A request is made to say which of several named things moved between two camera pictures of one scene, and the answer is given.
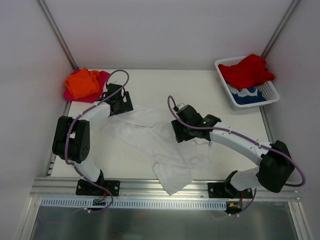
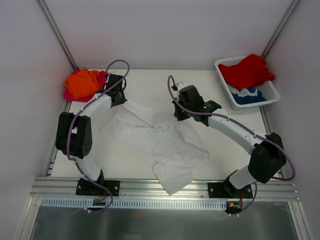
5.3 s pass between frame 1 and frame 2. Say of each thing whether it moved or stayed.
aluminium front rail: stayed
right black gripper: moved
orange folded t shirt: stayed
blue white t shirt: stayed
